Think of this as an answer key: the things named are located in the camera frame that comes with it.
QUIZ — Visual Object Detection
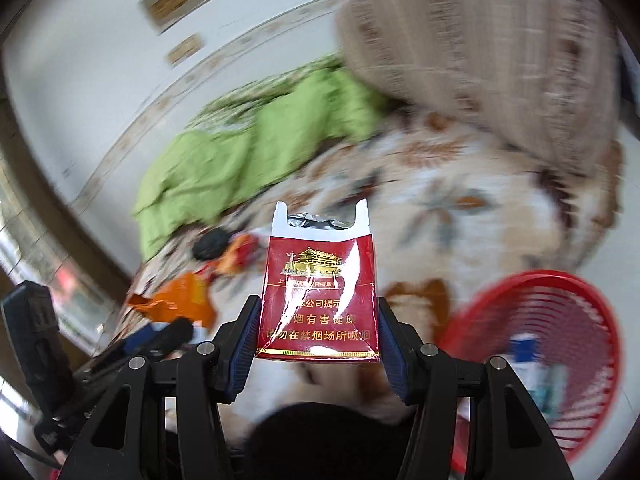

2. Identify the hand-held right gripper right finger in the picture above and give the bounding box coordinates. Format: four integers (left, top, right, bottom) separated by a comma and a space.
377, 296, 576, 480

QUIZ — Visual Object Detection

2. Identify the black plastic bag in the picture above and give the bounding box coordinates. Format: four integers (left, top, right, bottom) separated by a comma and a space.
192, 229, 232, 262

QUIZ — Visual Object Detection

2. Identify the striped floral cushion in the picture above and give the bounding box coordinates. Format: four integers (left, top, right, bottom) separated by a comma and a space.
335, 0, 621, 181

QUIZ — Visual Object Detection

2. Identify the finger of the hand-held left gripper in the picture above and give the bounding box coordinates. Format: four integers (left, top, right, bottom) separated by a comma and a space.
150, 316, 195, 361
90, 324, 166, 376

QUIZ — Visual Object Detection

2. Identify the green quilt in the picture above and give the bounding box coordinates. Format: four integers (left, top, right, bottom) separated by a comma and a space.
131, 55, 396, 261

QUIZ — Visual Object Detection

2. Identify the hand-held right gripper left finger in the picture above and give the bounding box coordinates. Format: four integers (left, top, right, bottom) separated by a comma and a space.
60, 296, 261, 480

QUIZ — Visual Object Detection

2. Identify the crumpled orange wrapper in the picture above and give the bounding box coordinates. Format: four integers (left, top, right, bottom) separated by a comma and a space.
126, 272, 217, 328

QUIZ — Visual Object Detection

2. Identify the beige double wall switch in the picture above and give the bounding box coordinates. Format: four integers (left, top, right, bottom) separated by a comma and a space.
165, 34, 205, 67

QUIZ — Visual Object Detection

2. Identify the red plastic basket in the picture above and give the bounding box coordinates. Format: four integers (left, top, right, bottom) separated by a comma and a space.
437, 270, 621, 466

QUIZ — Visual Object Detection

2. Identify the leaf print beige blanket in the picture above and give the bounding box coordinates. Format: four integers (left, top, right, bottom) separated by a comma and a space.
127, 110, 626, 411

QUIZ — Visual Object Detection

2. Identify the red cigarette pack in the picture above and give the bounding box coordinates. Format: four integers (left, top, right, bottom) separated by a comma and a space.
255, 200, 382, 363

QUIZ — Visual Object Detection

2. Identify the framed wall picture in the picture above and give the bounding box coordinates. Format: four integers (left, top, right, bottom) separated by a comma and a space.
137, 0, 221, 36

